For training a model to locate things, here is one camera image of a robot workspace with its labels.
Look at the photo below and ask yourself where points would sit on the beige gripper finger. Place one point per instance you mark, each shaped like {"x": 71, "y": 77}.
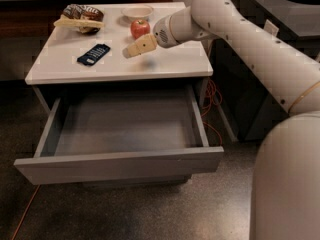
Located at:
{"x": 144, "y": 44}

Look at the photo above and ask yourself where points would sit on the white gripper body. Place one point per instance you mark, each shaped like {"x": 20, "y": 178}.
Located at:
{"x": 161, "y": 34}

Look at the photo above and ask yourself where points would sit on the red apple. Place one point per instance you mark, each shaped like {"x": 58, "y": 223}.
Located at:
{"x": 139, "y": 28}

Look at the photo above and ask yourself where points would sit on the grey top drawer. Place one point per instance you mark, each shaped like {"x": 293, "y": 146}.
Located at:
{"x": 122, "y": 137}

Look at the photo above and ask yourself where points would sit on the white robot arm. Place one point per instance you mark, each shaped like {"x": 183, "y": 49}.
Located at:
{"x": 285, "y": 197}

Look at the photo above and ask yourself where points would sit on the grey drawer cabinet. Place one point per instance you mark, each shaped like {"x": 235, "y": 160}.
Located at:
{"x": 56, "y": 71}

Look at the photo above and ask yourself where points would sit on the white bowl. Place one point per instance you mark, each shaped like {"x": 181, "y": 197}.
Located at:
{"x": 138, "y": 12}

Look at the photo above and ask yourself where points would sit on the dark blue snack bar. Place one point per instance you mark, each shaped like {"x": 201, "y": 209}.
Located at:
{"x": 92, "y": 56}

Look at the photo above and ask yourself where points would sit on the brown chip bag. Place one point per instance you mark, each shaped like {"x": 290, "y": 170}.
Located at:
{"x": 85, "y": 18}

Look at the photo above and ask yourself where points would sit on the black waste bin cabinet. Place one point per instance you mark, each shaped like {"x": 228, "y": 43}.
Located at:
{"x": 250, "y": 110}

